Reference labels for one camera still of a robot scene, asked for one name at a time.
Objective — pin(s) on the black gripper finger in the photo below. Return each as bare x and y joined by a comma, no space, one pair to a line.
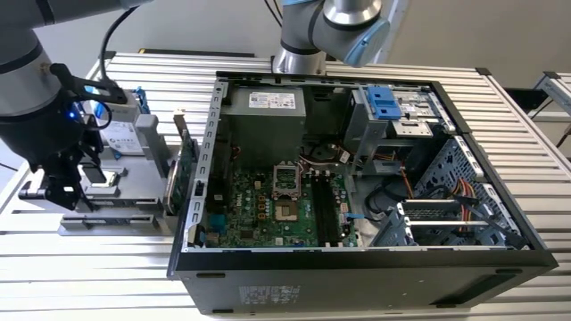
93,174
63,180

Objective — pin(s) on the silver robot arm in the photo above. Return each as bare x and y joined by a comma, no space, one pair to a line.
27,60

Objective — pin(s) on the silver CPU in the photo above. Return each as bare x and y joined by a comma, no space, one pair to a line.
110,179

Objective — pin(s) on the grey parts rack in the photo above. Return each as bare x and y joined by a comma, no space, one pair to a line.
134,180

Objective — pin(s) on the hard disk in blue carrier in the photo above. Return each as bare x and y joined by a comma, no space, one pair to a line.
125,140

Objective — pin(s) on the green graphics card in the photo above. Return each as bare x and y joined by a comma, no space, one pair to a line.
181,180

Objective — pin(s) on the blue rear port block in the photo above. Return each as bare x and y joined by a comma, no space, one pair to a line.
217,223

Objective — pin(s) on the black square controller chip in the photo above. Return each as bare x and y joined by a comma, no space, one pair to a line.
246,234

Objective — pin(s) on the grey power supply unit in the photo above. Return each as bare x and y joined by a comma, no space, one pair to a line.
263,140

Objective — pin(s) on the CPU socket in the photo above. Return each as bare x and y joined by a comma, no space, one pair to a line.
286,212

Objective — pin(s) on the green motherboard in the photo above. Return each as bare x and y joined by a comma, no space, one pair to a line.
301,234

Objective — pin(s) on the black round fan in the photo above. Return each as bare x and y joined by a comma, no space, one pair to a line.
323,152

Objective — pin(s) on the silver metal drive cage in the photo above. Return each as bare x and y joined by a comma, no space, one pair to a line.
373,140

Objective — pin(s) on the blue plastic drive latch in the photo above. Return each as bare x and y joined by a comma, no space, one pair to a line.
383,107

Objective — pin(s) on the black PC case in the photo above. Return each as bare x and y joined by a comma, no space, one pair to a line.
357,291

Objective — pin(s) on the perforated metal disk bay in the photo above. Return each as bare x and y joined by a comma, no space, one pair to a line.
430,209

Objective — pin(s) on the metal slat side table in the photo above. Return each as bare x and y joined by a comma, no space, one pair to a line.
553,88

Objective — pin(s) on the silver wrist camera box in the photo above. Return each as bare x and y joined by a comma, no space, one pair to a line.
121,110

